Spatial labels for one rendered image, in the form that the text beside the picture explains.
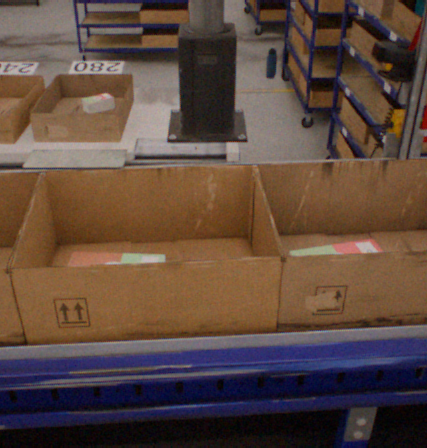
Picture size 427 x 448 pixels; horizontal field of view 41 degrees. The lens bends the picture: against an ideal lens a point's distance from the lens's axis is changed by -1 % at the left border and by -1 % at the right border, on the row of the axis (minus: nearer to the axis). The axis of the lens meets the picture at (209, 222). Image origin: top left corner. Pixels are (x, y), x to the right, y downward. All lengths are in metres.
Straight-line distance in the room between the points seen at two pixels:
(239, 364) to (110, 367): 0.19
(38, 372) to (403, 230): 0.76
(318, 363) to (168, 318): 0.23
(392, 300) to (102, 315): 0.45
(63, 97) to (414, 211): 1.46
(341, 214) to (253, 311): 0.36
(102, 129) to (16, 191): 0.79
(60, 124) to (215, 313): 1.14
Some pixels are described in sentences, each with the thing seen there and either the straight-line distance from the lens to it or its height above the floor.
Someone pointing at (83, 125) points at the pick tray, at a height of 0.81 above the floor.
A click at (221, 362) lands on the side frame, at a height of 0.91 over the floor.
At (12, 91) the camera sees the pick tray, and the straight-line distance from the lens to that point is 2.30.
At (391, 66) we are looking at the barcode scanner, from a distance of 1.77.
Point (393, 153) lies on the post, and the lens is 1.86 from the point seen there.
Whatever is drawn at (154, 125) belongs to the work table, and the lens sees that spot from 1.99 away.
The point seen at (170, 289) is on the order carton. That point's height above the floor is 1.00.
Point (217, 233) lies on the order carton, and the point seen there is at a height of 0.90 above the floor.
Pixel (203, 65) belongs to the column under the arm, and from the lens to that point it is 1.80.
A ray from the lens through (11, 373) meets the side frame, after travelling 0.90.
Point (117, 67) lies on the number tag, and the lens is 2.23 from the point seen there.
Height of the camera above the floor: 1.54
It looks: 33 degrees down
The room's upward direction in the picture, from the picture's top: straight up
